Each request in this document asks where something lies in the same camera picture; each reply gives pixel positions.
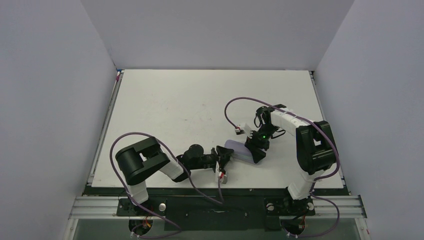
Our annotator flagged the purple umbrella case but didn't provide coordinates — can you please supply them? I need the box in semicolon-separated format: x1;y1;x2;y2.
224;139;255;164

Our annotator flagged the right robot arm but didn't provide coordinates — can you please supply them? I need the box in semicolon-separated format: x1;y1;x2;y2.
235;104;336;200

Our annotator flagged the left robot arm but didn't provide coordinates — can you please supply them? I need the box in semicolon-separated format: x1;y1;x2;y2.
115;137;234;205

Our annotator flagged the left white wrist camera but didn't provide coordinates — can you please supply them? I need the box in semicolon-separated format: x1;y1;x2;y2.
215;171;228;185

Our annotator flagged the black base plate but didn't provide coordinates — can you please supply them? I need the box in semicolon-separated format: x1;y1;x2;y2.
116;189;316;234

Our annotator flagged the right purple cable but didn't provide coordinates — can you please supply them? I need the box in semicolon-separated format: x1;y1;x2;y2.
224;96;341;239

